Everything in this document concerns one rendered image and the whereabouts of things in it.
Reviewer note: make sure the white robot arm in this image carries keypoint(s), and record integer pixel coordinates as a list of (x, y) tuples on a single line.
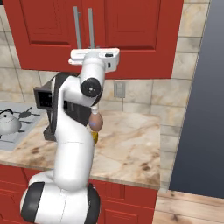
[(73, 151)]

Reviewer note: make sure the grey wall socket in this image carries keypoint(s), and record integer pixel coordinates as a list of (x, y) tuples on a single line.
[(119, 89)]

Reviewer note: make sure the red drawer front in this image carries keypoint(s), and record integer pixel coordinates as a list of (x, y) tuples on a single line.
[(131, 194)]

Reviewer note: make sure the red base cupboard door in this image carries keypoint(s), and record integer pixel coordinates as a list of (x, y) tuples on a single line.
[(10, 192), (125, 215)]

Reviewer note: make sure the red wall cupboard door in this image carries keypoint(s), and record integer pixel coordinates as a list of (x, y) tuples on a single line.
[(134, 32), (43, 23)]

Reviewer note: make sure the grey hob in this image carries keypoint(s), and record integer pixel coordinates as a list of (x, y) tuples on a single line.
[(27, 124)]

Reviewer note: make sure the yellow small item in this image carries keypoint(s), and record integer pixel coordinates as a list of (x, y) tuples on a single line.
[(95, 137)]

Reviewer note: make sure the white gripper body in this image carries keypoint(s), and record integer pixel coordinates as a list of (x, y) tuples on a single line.
[(83, 54)]

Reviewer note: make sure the black coffee machine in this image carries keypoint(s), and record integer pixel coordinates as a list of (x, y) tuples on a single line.
[(43, 97)]

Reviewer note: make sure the white kettle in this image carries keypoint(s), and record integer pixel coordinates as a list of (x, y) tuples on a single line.
[(8, 124)]

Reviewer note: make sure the brown round bottle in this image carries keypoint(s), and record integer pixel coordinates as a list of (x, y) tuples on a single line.
[(96, 122)]

